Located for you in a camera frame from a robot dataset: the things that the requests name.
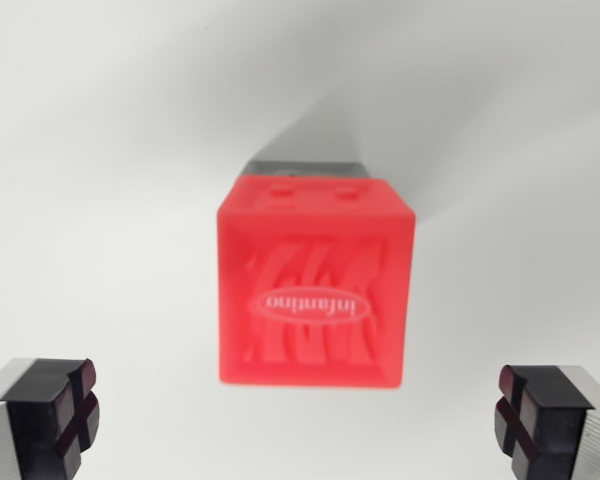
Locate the grey rubber toy cube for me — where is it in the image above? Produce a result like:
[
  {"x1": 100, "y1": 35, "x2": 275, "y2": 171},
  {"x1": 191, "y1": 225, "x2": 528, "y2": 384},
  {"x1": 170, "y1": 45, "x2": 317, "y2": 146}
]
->
[{"x1": 242, "y1": 158, "x2": 372, "y2": 180}]

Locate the red rubber toy cube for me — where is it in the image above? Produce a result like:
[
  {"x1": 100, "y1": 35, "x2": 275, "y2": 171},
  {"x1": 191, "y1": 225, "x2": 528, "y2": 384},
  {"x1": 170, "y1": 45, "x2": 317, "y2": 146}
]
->
[{"x1": 215, "y1": 173, "x2": 419, "y2": 389}]

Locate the gripper right finger with black rubber pad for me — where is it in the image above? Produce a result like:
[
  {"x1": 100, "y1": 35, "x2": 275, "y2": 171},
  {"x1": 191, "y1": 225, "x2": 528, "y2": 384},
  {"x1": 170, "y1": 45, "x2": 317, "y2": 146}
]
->
[{"x1": 493, "y1": 362, "x2": 600, "y2": 480}]

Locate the gripper left finger with black rubber pad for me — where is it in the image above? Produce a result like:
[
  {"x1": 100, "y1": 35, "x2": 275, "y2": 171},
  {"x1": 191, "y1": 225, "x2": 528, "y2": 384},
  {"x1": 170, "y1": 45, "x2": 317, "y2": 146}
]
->
[{"x1": 0, "y1": 355, "x2": 102, "y2": 480}]

